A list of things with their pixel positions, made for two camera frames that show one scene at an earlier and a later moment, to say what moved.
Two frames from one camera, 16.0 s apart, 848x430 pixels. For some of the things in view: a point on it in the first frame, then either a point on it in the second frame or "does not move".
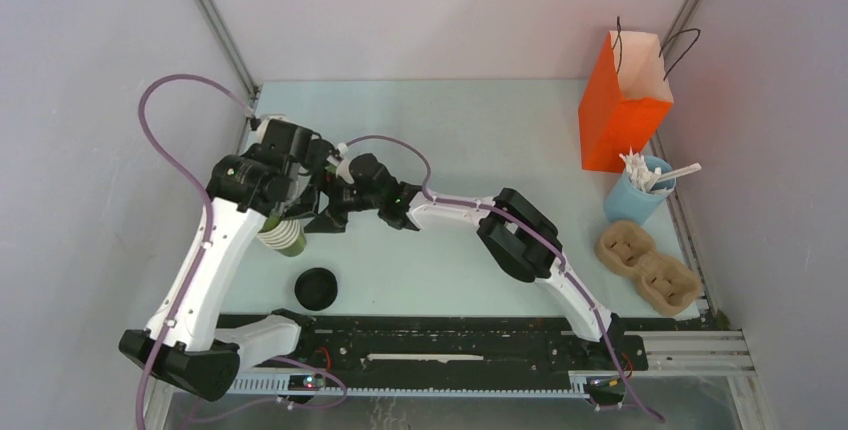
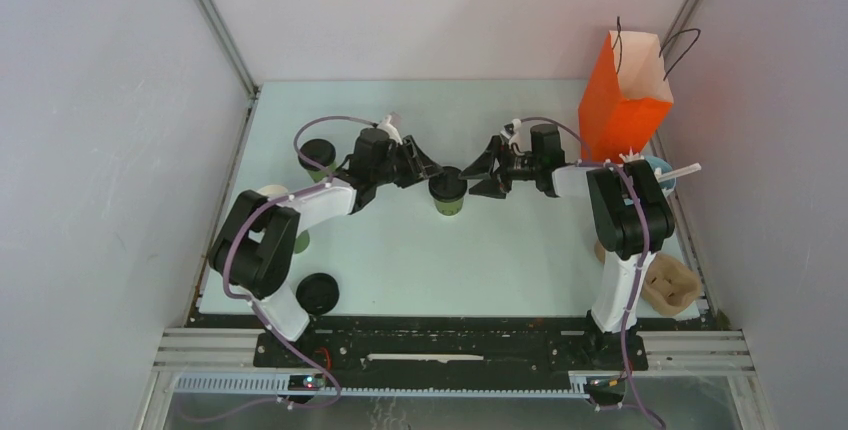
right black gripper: [326, 224] to [483, 164]
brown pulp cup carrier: [666, 284] does not move
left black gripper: [297, 200] to [412, 158]
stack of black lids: [316, 289] does not move
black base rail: [455, 345] does not move
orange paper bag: [627, 99] does not move
